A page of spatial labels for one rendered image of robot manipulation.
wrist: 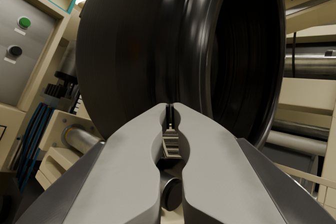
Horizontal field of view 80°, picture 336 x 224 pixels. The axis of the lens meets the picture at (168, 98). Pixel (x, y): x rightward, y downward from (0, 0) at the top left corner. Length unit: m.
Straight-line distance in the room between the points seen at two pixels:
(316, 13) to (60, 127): 0.90
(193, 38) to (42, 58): 0.65
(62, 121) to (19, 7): 0.45
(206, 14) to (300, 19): 0.67
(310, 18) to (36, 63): 1.00
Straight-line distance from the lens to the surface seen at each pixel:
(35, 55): 0.85
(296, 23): 0.95
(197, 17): 0.28
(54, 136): 0.56
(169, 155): 0.30
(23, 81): 0.85
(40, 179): 0.57
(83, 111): 0.69
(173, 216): 0.36
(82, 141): 0.49
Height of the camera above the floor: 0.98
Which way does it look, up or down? 10 degrees up
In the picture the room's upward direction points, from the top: 19 degrees clockwise
